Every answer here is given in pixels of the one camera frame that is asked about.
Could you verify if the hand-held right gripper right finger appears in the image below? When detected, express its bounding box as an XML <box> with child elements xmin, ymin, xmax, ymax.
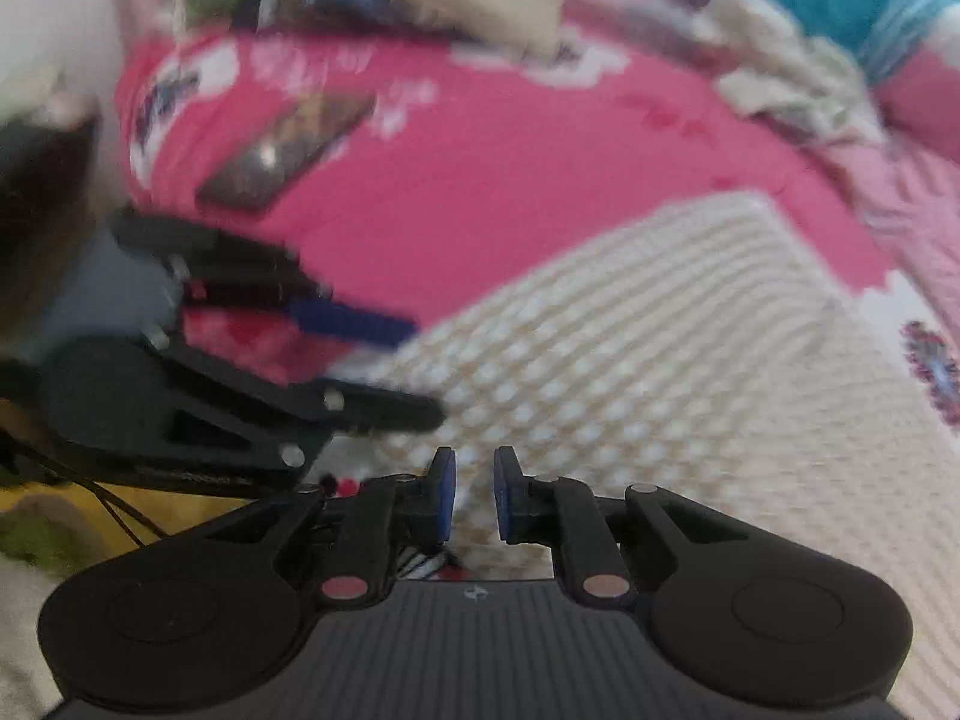
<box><xmin>492</xmin><ymin>445</ymin><xmax>751</xmax><ymax>608</ymax></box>

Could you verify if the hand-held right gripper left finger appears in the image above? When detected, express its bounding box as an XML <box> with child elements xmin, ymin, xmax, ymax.
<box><xmin>204</xmin><ymin>447</ymin><xmax>460</xmax><ymax>608</ymax></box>

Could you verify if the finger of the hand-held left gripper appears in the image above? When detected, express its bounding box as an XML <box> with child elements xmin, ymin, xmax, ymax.
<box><xmin>150</xmin><ymin>336</ymin><xmax>446</xmax><ymax>485</ymax></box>
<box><xmin>111</xmin><ymin>208</ymin><xmax>419</xmax><ymax>350</ymax></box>

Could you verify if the beige checked knit cardigan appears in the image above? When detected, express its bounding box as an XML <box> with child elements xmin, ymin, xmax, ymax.
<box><xmin>322</xmin><ymin>191</ymin><xmax>960</xmax><ymax>720</ymax></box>

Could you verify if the black smartphone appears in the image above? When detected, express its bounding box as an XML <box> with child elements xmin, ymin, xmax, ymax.
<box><xmin>196</xmin><ymin>88</ymin><xmax>377</xmax><ymax>217</ymax></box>

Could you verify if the cream folded garment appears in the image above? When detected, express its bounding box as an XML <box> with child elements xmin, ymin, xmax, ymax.
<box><xmin>386</xmin><ymin>0</ymin><xmax>563</xmax><ymax>61</ymax></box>

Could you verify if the white knit garment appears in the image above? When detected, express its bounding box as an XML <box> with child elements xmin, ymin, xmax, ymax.
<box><xmin>694</xmin><ymin>0</ymin><xmax>890</xmax><ymax>147</ymax></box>

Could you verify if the black cable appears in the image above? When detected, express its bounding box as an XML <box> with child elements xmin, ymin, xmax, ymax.
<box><xmin>0</xmin><ymin>427</ymin><xmax>170</xmax><ymax>541</ymax></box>

